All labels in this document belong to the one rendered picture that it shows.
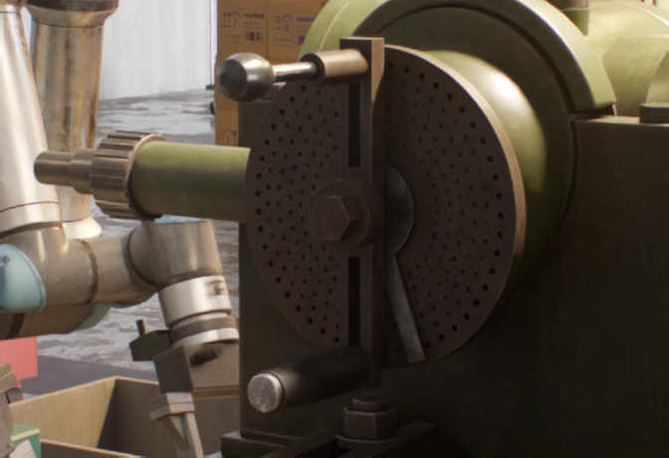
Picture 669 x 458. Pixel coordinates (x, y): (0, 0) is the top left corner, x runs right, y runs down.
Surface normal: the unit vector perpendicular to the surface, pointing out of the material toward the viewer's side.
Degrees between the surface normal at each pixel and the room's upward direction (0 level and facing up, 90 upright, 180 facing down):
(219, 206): 116
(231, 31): 90
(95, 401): 90
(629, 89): 59
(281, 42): 90
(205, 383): 66
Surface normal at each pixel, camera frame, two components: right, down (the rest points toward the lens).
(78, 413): 0.83, 0.07
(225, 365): 0.76, -0.33
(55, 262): 0.55, -0.25
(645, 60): -0.34, -0.73
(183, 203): -0.47, 0.64
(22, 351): 0.60, 0.11
